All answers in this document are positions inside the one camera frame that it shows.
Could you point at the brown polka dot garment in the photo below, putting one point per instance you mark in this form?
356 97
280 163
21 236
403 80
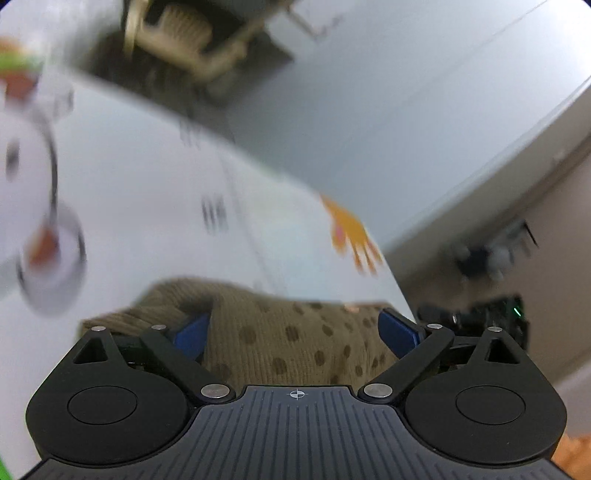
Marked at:
258 339

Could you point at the orange fabric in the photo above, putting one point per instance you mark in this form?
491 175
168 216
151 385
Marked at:
573 456

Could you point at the grey black plush toys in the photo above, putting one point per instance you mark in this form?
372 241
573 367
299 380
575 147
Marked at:
497 256

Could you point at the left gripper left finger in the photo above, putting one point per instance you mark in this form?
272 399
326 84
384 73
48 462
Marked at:
177 353

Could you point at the beige mesh office chair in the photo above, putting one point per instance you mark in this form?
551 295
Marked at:
203 39

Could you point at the white cartoon play mat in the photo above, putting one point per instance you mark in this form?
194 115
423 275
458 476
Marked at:
103 196

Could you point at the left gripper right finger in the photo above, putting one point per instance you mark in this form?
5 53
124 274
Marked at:
418 350

